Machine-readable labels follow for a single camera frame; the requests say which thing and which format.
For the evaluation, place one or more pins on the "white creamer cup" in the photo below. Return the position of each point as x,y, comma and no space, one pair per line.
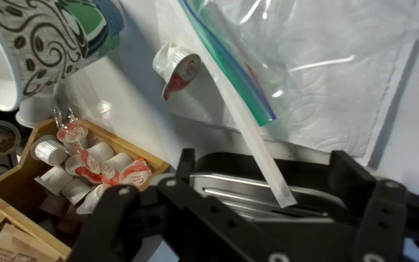
73,134
78,189
37,110
50,148
55,179
95,154
127,169

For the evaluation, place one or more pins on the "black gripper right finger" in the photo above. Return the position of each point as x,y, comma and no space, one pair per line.
394,222

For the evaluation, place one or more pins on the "black silver pod coffee machine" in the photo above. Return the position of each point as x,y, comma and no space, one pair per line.
239,186

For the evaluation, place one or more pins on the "brown sugar packet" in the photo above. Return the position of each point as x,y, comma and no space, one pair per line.
18,244

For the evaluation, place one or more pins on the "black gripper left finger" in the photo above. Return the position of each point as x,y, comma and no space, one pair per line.
137,222

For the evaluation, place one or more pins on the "red label creamer cup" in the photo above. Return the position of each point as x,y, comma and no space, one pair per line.
181,67

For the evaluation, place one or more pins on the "patterned paper cup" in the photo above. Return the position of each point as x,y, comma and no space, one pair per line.
50,38

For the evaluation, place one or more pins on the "wooden condiment organizer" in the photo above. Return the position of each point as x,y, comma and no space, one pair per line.
11,186

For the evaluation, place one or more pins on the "clear plastic zip bag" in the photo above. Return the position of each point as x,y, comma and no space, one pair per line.
341,96

